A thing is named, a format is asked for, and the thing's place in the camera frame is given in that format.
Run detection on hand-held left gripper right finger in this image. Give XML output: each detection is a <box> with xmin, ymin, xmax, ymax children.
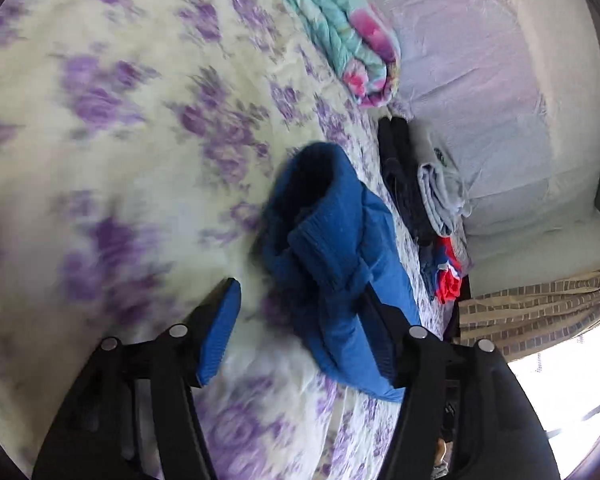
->
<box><xmin>365</xmin><ymin>295</ymin><xmax>561</xmax><ymax>480</ymax></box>

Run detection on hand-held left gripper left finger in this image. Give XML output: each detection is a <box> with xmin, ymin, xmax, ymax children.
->
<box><xmin>32</xmin><ymin>277</ymin><xmax>243</xmax><ymax>480</ymax></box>

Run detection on blue and red pants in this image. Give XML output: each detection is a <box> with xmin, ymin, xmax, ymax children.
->
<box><xmin>262</xmin><ymin>142</ymin><xmax>423</xmax><ymax>403</ymax></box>

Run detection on folded grey pants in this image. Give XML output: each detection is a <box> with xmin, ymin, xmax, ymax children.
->
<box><xmin>411</xmin><ymin>122</ymin><xmax>473</xmax><ymax>238</ymax></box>

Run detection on folded blue jeans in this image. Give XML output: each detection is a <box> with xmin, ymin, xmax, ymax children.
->
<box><xmin>420</xmin><ymin>245</ymin><xmax>443</xmax><ymax>301</ymax></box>

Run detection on folded red garment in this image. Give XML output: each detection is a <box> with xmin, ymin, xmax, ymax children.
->
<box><xmin>432</xmin><ymin>236</ymin><xmax>473</xmax><ymax>305</ymax></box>

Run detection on checked beige curtain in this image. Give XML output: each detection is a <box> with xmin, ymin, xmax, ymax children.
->
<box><xmin>457</xmin><ymin>265</ymin><xmax>600</xmax><ymax>361</ymax></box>

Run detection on window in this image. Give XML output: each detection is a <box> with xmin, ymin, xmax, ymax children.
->
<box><xmin>505</xmin><ymin>317</ymin><xmax>600</xmax><ymax>480</ymax></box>

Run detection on folded black garments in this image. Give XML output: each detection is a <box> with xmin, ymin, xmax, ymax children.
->
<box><xmin>377</xmin><ymin>116</ymin><xmax>438</xmax><ymax>247</ymax></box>

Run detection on purple floral bedspread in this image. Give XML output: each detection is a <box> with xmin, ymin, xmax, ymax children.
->
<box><xmin>0</xmin><ymin>0</ymin><xmax>473</xmax><ymax>480</ymax></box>

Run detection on white lace cover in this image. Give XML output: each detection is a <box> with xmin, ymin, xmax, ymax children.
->
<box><xmin>340</xmin><ymin>0</ymin><xmax>600</xmax><ymax>261</ymax></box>

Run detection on folded floral quilt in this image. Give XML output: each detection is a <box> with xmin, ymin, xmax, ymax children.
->
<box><xmin>255</xmin><ymin>0</ymin><xmax>402</xmax><ymax>110</ymax></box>

